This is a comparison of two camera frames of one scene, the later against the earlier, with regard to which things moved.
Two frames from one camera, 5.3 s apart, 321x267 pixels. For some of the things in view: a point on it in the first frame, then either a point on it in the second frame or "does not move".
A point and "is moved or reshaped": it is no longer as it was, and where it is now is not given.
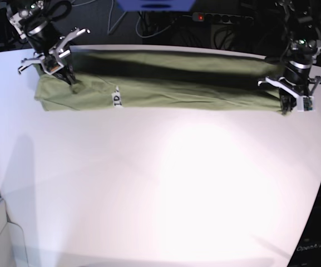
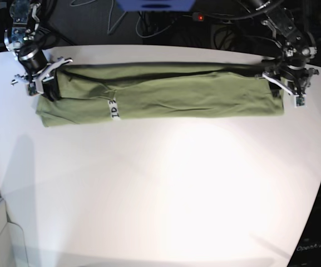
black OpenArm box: [318, 245] does not move
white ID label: [116, 98] → [114, 110]
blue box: [156, 5] does not move
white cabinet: [3, 241] does not move
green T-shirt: [160, 78] is moved or reshaped
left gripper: [50, 51] → [38, 69]
